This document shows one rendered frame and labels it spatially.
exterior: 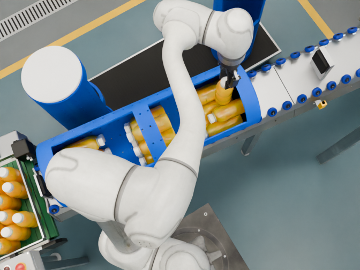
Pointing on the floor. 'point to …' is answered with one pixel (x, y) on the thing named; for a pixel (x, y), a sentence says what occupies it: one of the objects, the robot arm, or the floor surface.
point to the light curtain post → (340, 146)
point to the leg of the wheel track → (249, 144)
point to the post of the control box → (65, 263)
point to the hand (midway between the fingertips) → (226, 79)
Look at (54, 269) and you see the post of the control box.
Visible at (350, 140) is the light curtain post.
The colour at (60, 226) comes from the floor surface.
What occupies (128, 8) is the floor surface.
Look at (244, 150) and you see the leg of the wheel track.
